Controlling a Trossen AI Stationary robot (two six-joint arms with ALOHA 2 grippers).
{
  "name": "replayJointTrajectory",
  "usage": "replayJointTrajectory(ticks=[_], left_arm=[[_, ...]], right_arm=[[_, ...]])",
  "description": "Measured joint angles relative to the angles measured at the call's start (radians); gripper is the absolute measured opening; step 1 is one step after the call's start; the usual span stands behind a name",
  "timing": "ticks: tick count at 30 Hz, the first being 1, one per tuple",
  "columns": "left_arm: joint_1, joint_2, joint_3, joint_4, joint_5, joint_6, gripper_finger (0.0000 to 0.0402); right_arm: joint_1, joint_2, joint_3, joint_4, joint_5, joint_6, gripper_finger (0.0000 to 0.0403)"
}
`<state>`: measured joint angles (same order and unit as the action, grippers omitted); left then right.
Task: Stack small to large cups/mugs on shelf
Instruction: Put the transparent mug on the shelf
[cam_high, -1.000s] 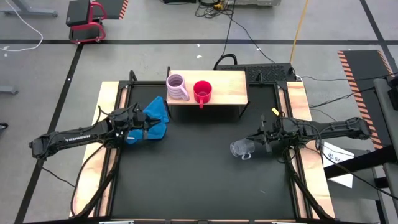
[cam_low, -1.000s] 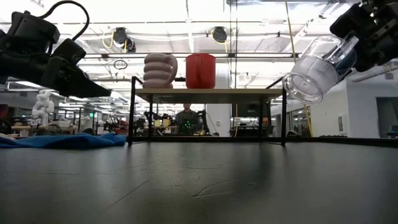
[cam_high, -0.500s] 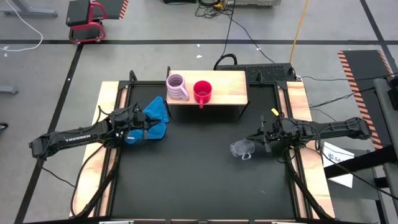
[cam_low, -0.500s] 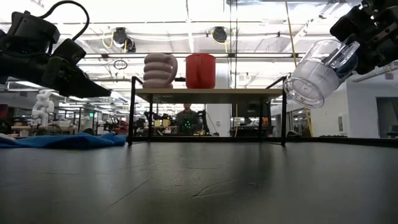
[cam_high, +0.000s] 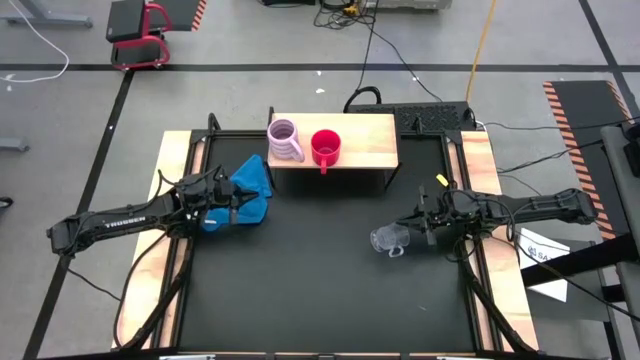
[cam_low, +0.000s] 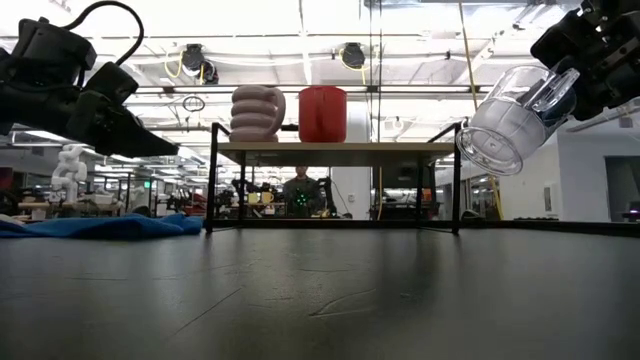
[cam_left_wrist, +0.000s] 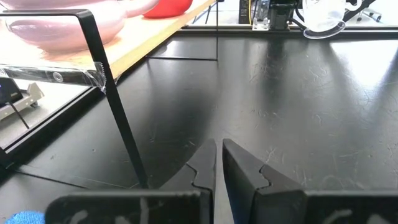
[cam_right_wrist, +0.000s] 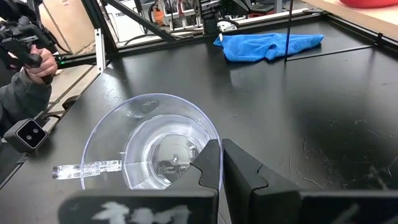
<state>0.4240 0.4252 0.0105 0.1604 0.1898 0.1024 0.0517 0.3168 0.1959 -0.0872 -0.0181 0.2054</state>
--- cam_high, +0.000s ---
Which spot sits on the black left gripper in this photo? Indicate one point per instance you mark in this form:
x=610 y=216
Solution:
x=207 y=192

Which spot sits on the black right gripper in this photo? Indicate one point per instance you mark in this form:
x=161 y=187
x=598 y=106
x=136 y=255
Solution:
x=455 y=212

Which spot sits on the clear plastic mug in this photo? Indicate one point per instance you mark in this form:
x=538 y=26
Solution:
x=387 y=237

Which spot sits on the pink collapsible silicone cup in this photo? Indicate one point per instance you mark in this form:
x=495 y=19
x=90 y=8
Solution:
x=285 y=142

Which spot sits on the red plastic mug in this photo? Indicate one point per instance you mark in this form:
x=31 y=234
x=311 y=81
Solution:
x=326 y=147

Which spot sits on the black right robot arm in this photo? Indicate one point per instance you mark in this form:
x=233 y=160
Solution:
x=545 y=210

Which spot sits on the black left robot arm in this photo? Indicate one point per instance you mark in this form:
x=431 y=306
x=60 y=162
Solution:
x=125 y=222

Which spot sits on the wooden shelf with black legs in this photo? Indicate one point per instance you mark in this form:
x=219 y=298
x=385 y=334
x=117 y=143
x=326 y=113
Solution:
x=370 y=145

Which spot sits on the blue cloth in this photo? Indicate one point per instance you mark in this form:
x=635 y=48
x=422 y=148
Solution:
x=255 y=175

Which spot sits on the yellow tag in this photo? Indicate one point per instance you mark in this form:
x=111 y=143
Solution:
x=442 y=180

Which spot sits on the light wood side panel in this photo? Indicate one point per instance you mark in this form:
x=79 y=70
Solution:
x=480 y=160
x=142 y=300

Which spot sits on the black perforated case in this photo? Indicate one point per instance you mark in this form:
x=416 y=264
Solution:
x=435 y=117

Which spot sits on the white paper sign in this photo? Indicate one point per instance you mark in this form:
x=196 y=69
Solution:
x=537 y=252

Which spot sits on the black beam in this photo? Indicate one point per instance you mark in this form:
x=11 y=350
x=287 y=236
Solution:
x=575 y=262

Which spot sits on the hazard striped black mat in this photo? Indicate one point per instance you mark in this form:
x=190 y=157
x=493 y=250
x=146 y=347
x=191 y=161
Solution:
x=182 y=12
x=585 y=110

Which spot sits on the red and black step stool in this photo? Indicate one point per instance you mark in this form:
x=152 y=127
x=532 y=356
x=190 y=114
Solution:
x=125 y=20

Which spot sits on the silver box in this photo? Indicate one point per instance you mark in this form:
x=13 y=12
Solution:
x=410 y=4

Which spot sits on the grey metal foot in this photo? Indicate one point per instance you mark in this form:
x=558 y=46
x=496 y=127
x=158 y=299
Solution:
x=12 y=145

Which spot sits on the small black floor object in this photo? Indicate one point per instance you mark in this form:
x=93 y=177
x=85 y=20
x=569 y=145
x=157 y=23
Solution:
x=5 y=202

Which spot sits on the grey table leg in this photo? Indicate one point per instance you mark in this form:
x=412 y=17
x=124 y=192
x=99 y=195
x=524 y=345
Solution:
x=50 y=21

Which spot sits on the black table frame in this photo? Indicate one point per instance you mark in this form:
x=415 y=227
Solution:
x=240 y=134

